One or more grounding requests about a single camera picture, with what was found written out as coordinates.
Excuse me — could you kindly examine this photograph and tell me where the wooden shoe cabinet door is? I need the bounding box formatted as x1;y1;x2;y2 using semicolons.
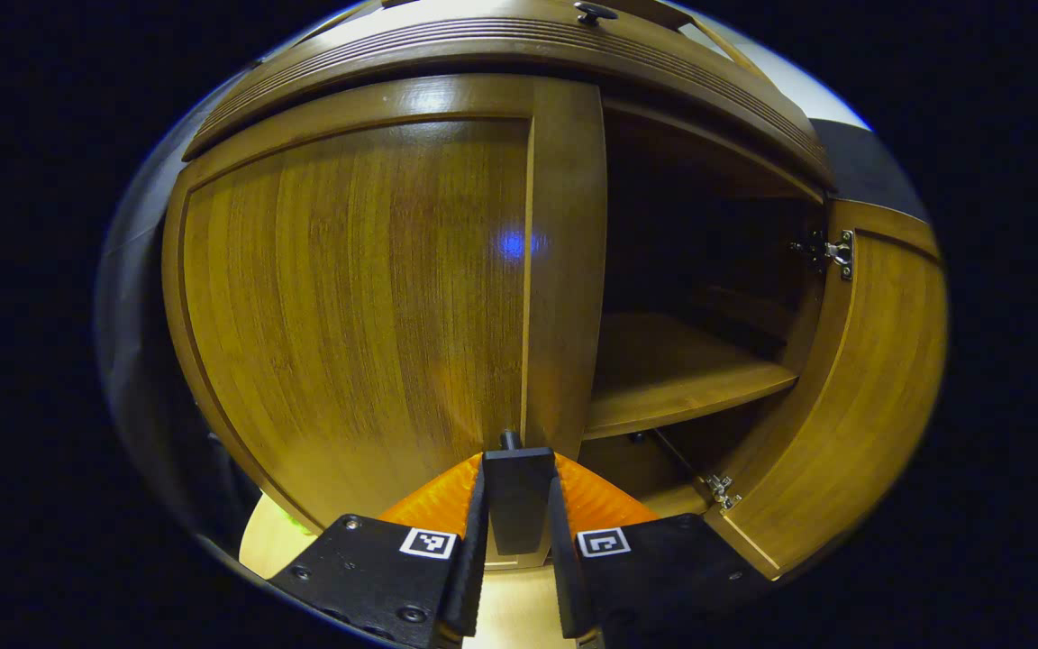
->
161;74;609;571
704;199;949;580

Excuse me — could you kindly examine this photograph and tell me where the wooden double-door shoe cabinet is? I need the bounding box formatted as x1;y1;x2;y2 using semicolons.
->
161;0;949;580

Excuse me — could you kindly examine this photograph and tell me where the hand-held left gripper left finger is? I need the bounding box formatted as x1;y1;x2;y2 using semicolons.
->
267;452;491;649

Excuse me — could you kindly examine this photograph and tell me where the black door handle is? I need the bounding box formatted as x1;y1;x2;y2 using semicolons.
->
483;430;557;556

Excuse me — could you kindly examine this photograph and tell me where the black backdrop cloth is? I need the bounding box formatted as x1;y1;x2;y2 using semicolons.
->
96;118;931;551

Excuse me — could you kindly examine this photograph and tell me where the green frog plush toy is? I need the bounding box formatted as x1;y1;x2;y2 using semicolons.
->
270;504;323;535

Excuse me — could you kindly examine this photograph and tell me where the metal door hinge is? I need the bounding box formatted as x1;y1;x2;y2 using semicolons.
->
788;229;856;283
703;472;744;513

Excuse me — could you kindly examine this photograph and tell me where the wooden cabinet shelf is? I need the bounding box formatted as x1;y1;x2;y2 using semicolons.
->
583;312;798;441

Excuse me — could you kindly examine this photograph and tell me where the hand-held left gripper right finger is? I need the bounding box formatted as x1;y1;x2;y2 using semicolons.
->
547;452;773;649

